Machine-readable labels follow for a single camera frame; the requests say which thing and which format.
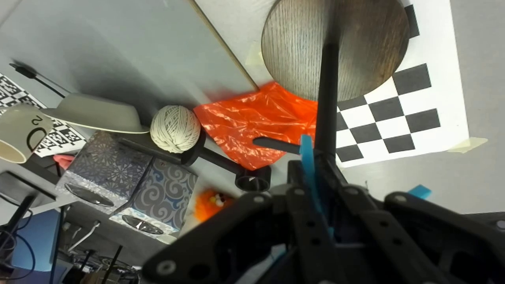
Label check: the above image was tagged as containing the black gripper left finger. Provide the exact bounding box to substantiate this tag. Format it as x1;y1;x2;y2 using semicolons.
141;159;338;284

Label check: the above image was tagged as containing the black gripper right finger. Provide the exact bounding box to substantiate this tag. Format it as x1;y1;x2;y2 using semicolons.
315;159;505;284

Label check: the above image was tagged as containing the blue plastic clip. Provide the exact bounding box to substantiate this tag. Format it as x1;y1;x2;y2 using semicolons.
271;133;435;264

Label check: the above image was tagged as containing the orange fuzzy toy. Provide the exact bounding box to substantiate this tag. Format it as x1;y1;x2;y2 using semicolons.
193;186;239;222

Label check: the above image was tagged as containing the swirl patterned box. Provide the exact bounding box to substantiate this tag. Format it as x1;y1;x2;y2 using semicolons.
110;156;200;236

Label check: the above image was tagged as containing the beige masking tape piece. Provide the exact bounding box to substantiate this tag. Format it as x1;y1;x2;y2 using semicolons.
449;135;490;156

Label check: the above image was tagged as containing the orange plastic bag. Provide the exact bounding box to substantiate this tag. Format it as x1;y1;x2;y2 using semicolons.
193;80;321;171

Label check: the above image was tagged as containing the white yarn ball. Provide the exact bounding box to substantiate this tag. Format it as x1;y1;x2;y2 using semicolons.
149;103;204;154

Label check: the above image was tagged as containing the sparkly grey box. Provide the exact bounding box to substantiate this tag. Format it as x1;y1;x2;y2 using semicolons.
56;130;155;214

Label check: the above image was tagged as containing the checkerboard calibration sheet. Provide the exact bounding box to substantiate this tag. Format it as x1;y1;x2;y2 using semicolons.
195;0;471;168

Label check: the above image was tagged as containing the grey hat-shaped bowl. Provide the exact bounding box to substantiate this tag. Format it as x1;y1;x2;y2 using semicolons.
42;91;151;135

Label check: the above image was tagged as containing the pink soft item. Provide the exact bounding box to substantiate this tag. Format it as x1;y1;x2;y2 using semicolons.
51;151;77;171

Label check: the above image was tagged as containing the blue office chair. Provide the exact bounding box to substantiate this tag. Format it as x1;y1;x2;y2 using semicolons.
10;208;64;272

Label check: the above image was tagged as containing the thin grey board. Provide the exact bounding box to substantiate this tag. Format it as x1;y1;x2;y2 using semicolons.
0;0;261;133

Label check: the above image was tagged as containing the beige mug with number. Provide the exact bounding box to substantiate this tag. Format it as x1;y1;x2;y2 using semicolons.
0;103;56;165

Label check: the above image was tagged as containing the marker code sheet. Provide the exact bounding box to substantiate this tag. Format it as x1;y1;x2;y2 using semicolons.
0;72;89;159

